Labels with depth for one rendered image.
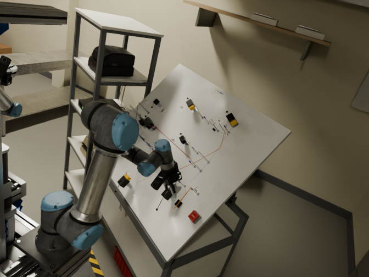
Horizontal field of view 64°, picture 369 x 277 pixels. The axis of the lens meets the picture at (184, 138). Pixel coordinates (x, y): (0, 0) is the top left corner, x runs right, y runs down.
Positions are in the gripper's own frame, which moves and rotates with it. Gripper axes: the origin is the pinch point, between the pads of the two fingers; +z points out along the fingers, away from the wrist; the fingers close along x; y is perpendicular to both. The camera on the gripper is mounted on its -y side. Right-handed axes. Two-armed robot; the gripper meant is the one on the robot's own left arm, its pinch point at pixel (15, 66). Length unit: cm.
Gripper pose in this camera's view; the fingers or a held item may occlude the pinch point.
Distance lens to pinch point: 200.4
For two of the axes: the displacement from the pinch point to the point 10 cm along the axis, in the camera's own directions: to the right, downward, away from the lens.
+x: 9.3, 3.5, 1.4
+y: -3.7, 8.2, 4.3
